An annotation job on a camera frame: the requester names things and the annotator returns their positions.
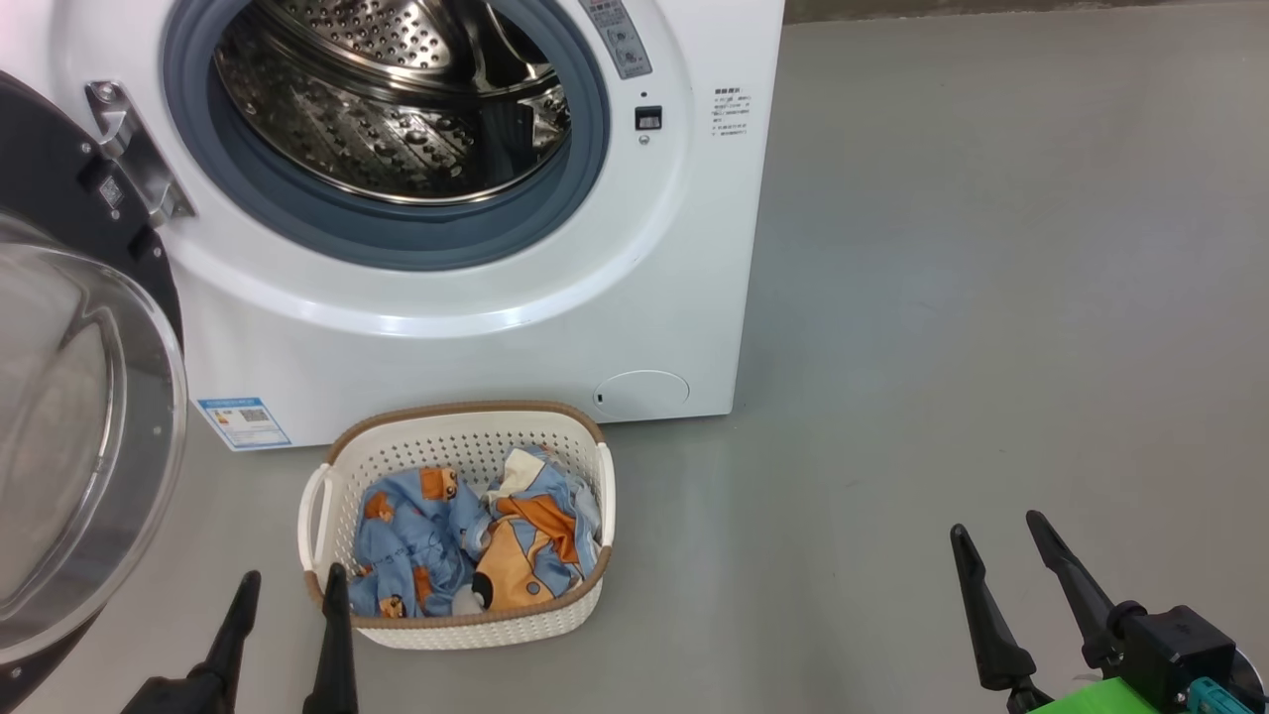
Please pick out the grey warning sticker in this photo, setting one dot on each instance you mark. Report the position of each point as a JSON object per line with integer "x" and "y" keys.
{"x": 620, "y": 40}

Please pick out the round white filter cover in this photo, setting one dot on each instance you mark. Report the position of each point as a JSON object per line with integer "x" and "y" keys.
{"x": 642, "y": 394}

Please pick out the white basket with brown rim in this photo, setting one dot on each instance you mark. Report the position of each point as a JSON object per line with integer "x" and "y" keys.
{"x": 446, "y": 441}

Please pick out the silver metal door hinge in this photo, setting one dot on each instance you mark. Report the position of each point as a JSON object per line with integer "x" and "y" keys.
{"x": 139, "y": 159}

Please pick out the small printed text sticker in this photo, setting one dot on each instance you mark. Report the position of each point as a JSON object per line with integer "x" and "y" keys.
{"x": 731, "y": 111}

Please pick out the blue garment with bear print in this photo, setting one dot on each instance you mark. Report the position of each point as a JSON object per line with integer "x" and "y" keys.
{"x": 406, "y": 535}

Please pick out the grey rubber door gasket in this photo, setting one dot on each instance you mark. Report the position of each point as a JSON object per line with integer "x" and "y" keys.
{"x": 297, "y": 223}

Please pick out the stainless steel washing machine drum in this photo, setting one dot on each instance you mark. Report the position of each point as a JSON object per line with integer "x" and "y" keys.
{"x": 377, "y": 129}

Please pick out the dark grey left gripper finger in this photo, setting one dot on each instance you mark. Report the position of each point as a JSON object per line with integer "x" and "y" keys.
{"x": 335, "y": 654}
{"x": 223, "y": 664}

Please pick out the blue garment with orange dog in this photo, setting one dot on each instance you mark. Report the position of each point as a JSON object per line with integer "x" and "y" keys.
{"x": 525, "y": 555}

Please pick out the white front-load washing machine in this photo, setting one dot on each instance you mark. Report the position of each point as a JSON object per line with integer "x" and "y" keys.
{"x": 496, "y": 337}

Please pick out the black-rimmed glass washer door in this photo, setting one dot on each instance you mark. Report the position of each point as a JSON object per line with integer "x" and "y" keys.
{"x": 59, "y": 446}

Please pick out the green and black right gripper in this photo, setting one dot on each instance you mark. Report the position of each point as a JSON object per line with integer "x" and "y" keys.
{"x": 1180, "y": 654}

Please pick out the blue energy label sticker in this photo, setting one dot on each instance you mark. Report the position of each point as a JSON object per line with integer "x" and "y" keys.
{"x": 243, "y": 423}

